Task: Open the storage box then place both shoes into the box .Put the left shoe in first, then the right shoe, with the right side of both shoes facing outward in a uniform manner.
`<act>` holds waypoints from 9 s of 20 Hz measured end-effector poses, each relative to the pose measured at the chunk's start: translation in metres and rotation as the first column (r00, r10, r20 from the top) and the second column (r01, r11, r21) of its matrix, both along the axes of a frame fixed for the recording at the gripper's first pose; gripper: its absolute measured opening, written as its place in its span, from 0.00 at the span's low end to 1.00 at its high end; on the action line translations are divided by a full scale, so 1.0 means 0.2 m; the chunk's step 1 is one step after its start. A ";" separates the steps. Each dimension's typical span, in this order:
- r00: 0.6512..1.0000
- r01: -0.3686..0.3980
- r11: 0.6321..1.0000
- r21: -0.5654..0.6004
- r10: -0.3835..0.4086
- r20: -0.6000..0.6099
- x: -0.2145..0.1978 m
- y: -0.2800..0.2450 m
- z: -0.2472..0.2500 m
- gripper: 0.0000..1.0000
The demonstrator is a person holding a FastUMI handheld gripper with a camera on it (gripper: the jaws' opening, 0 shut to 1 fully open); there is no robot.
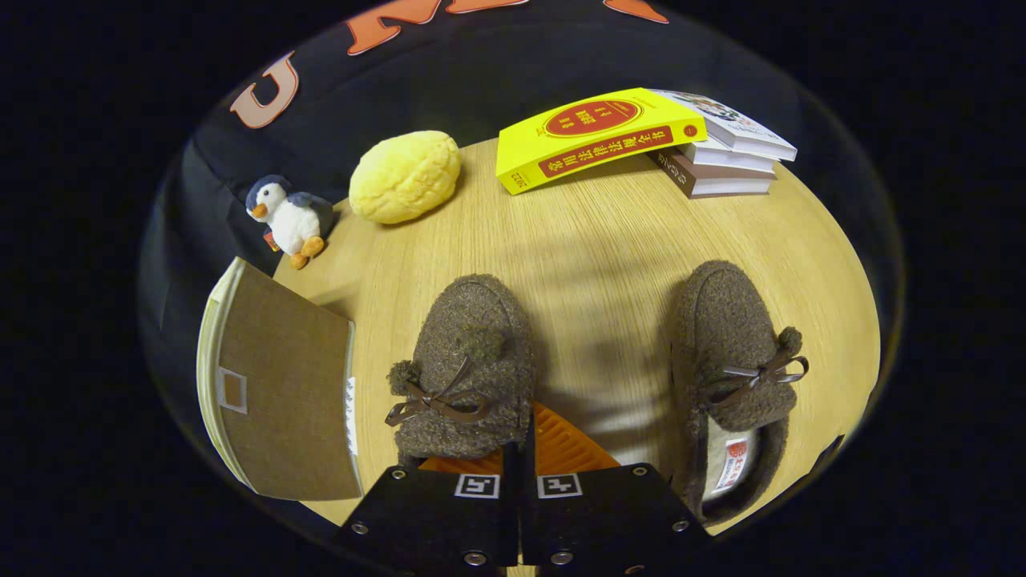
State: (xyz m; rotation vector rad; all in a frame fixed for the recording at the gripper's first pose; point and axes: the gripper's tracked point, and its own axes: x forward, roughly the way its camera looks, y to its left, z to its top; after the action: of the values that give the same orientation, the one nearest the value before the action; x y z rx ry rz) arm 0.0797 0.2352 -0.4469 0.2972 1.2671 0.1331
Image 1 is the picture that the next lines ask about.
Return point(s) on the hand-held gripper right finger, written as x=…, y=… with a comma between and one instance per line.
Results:
x=609, y=513

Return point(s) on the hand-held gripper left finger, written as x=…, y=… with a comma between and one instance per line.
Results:
x=433, y=513

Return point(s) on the brown fuzzy shoe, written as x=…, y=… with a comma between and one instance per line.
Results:
x=465, y=336
x=721, y=320

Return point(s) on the plush penguin toy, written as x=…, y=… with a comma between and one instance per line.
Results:
x=292, y=224

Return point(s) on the yellow bread-shaped soft toy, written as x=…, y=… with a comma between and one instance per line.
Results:
x=405, y=176

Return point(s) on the brown book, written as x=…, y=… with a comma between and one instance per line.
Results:
x=721, y=186

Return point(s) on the yellow book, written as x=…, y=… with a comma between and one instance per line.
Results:
x=593, y=136

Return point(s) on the white illustrated book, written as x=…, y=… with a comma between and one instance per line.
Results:
x=745, y=128

